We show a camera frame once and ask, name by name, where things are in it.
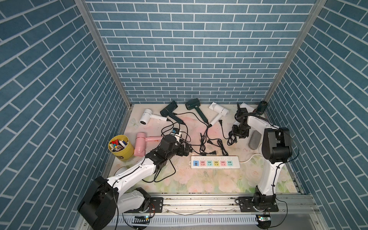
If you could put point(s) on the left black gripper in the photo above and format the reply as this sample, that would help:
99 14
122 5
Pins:
186 149

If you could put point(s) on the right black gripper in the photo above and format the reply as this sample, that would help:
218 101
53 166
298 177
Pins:
241 136

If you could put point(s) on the white power strip coloured sockets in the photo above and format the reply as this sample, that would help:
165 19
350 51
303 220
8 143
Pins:
215 162

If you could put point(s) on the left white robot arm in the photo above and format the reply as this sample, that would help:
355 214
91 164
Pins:
106 198

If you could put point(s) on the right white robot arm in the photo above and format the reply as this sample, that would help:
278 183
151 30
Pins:
276 148

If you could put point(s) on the white folding hair dryer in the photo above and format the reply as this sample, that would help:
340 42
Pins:
221 112

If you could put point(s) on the dark green dryer right corner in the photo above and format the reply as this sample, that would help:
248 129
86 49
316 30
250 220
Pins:
261 108

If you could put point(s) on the dark green dryer angled nozzle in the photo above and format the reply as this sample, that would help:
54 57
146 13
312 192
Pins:
168 112

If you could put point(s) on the pink hair dryer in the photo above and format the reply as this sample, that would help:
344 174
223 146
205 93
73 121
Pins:
141 142

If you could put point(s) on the dark green dryer centre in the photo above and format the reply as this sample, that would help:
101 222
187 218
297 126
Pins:
195 104

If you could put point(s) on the white hair dryer far left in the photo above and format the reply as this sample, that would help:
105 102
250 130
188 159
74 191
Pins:
148 115

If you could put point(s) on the yellow cup of pens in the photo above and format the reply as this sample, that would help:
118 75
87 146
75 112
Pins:
121 147

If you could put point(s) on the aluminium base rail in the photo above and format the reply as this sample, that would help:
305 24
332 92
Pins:
216 211

